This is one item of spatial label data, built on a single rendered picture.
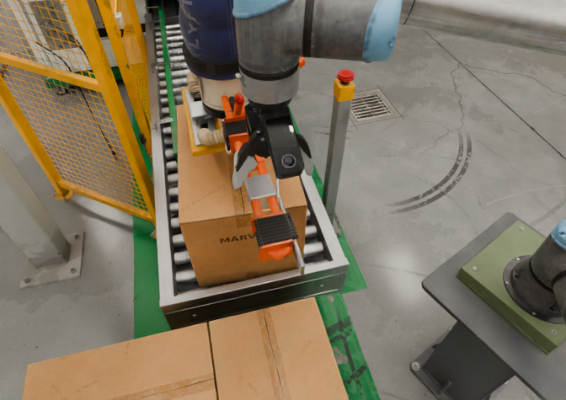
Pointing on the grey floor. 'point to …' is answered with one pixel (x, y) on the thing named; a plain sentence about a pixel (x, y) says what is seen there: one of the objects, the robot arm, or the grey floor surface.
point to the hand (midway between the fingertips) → (274, 184)
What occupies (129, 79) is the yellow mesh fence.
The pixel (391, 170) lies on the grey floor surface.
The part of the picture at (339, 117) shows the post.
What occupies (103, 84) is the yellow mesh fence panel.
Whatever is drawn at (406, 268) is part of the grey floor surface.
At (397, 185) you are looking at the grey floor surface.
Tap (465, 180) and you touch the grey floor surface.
